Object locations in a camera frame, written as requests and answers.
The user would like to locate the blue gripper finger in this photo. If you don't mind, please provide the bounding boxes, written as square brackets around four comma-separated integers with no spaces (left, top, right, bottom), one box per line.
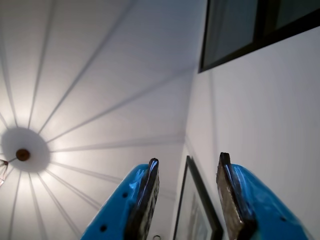
[215,151,315,240]
[79,158,161,240]

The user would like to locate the black framed wall picture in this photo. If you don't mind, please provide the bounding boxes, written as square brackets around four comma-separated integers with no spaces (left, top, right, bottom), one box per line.
[174,154,225,240]

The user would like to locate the brown round ceiling rose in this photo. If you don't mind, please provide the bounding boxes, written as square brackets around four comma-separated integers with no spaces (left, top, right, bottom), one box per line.
[15,148,31,162]

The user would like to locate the black framed wall window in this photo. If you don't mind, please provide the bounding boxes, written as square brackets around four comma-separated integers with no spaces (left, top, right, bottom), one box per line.
[198,0,320,74]

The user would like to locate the hanging ceiling lamp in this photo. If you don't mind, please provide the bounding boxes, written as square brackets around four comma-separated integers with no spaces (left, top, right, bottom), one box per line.
[0,159,10,188]

